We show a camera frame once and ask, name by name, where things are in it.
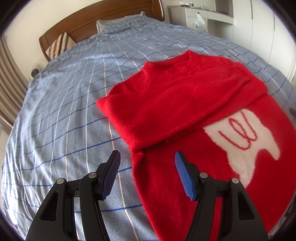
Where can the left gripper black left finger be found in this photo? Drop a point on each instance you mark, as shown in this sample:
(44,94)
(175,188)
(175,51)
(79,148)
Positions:
(55,218)

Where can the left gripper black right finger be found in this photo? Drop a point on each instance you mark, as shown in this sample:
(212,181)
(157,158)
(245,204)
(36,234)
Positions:
(239,218)

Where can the red knit sweater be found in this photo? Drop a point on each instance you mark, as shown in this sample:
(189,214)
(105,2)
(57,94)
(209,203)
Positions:
(224,121)

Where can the grey plaid duvet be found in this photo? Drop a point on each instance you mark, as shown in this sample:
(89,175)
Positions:
(60,132)

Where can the beige curtain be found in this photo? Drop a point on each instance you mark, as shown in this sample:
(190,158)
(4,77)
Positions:
(14,87)

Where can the striped pillow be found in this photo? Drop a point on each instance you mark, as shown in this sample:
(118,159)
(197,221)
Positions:
(60,45)

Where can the wooden headboard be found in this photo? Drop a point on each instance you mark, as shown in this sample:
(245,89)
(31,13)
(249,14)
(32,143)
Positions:
(82,24)

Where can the white wardrobe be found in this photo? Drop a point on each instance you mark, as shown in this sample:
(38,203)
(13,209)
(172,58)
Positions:
(257,28)

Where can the white desk shelf unit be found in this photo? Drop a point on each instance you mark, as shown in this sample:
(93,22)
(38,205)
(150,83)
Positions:
(186,15)

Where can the clear plastic bag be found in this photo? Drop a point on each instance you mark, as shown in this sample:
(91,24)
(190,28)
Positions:
(199,24)

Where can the grey white pillow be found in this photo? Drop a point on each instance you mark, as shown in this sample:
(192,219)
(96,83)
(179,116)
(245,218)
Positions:
(101,24)

